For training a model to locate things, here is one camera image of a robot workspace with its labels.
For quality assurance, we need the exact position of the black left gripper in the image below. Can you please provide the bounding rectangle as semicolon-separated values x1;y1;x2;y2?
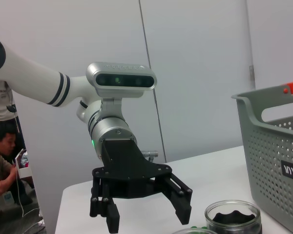
89;138;193;234

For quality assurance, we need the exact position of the grey perforated storage bin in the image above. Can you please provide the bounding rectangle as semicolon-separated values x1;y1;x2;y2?
231;82;293;234

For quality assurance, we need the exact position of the silver straight gripper plug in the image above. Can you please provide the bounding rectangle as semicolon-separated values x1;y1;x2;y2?
141;150;159;163

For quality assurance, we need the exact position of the white handheld device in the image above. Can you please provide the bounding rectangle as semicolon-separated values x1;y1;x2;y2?
14;148;27;169

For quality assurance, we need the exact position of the crouching man black hair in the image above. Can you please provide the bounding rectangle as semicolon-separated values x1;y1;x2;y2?
0;120;35;207

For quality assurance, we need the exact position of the standing person white shirt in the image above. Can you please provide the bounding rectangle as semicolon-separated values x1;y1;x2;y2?
0;79;27;156

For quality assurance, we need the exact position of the thin white cable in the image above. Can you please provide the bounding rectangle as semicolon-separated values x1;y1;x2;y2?
13;165;24;217

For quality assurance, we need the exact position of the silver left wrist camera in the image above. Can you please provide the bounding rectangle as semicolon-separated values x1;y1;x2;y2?
85;62;158;119

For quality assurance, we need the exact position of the grey wall hinge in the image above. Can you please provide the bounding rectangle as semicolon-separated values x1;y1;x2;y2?
249;65;256;85

